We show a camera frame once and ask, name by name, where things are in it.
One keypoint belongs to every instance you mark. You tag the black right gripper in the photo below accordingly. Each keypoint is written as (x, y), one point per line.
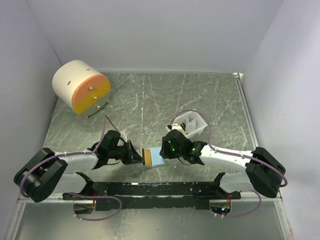
(165, 152)

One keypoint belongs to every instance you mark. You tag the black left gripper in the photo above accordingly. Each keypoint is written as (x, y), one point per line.
(132, 156)

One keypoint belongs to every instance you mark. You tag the gold striped credit card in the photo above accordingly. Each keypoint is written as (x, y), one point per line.
(146, 157)

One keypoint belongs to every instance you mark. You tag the green card holder wallet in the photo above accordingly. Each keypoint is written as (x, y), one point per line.
(157, 160)

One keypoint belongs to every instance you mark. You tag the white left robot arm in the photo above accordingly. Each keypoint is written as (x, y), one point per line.
(53, 173)

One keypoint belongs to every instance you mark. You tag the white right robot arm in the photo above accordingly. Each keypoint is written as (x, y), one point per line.
(257, 170)

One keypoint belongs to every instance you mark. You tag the stack of cards in tray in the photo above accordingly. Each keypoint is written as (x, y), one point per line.
(190, 125)

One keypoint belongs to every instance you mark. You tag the white plastic card tray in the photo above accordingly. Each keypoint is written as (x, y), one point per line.
(180, 119)

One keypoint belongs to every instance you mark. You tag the round white drawer cabinet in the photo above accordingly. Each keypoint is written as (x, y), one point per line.
(84, 89)

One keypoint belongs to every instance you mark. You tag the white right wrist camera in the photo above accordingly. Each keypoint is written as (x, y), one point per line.
(174, 126)

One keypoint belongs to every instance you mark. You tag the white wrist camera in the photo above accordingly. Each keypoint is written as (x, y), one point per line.
(125, 132)
(174, 126)

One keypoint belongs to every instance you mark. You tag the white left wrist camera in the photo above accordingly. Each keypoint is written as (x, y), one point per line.
(125, 132)

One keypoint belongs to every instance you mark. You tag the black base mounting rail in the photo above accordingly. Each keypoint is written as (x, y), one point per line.
(149, 195)

